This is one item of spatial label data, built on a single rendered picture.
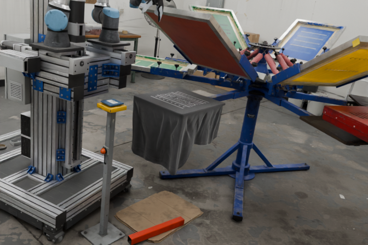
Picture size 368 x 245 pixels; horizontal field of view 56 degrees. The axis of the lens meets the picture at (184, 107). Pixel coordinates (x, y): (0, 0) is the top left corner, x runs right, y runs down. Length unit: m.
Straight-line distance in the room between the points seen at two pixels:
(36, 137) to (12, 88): 0.39
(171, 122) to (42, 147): 1.04
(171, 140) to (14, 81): 1.20
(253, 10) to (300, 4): 0.94
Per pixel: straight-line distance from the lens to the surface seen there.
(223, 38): 2.15
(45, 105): 2.62
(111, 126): 2.19
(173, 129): 2.21
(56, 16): 2.03
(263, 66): 3.27
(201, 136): 2.40
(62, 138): 2.66
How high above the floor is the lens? 1.63
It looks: 17 degrees down
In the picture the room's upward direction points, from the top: 8 degrees clockwise
